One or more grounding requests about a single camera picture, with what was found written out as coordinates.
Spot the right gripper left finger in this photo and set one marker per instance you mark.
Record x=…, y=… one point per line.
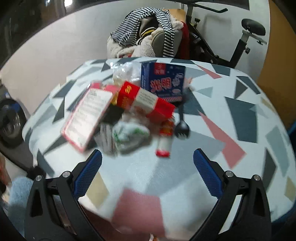
x=42, y=221

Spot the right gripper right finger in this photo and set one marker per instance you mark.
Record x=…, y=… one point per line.
x=252, y=220

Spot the pink framed card package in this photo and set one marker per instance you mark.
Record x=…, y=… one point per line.
x=90, y=109

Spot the grey fleece sleeve forearm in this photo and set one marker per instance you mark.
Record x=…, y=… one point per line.
x=19, y=194

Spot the patterned folding table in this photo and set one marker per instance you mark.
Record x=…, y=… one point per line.
x=151, y=184

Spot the crumpled clear wrapper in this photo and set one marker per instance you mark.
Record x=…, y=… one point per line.
x=104, y=139

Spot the black plastic spork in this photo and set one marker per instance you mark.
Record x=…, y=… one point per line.
x=182, y=130

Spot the black round wheel object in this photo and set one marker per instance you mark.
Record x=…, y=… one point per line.
x=13, y=120

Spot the green white crumpled wrapper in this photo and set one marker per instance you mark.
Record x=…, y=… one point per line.
x=128, y=135

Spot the small red capped tube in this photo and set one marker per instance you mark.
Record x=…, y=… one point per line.
x=166, y=133

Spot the wooden door panel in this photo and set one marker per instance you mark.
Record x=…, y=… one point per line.
x=277, y=78

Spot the blue milk carton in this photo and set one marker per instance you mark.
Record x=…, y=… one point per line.
x=164, y=80

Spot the clear plastic bag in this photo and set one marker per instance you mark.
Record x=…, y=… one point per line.
x=129, y=71

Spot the black exercise bike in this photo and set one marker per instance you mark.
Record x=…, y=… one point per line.
x=220, y=22

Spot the striped black white shirt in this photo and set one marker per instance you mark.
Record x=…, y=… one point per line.
x=138, y=25

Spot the wooden chair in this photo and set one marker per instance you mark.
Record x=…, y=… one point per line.
x=177, y=15

